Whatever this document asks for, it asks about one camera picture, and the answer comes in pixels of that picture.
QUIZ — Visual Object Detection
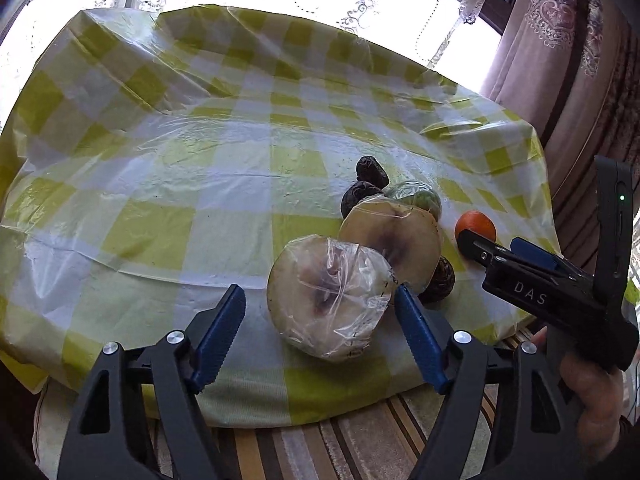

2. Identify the plastic-wrapped green fruit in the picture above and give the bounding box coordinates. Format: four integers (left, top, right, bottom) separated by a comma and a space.
382, 180, 443, 222

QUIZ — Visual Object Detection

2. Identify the orange tangerine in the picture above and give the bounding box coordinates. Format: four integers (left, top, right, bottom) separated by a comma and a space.
454, 210, 497, 244

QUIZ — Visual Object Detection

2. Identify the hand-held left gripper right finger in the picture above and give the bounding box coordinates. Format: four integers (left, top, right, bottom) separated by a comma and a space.
394, 284, 585, 480

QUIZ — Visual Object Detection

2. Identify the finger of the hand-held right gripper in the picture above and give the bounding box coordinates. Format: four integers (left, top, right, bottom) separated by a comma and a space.
457, 229, 552, 281
510, 236, 597, 287

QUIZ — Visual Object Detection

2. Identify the person's right hand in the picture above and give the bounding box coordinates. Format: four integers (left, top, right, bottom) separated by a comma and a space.
531, 326, 627, 455

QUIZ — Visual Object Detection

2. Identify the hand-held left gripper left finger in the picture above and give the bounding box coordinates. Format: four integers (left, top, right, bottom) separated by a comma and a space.
56, 284, 247, 480

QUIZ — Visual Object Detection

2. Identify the pink embroidered curtain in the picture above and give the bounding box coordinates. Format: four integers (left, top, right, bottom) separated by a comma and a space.
480, 0, 640, 281

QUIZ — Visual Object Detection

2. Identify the dark wrinkled fruit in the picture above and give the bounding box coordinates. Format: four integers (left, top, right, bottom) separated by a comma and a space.
418, 256, 456, 304
355, 155, 383, 183
341, 181, 384, 219

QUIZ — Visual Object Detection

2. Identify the plastic-wrapped pear half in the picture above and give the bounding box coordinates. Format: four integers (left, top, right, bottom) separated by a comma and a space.
338, 199, 444, 295
266, 234, 395, 362

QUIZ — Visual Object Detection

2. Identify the green checkered plastic tablecloth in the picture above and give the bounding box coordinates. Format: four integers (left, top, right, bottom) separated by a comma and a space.
0, 4, 560, 428

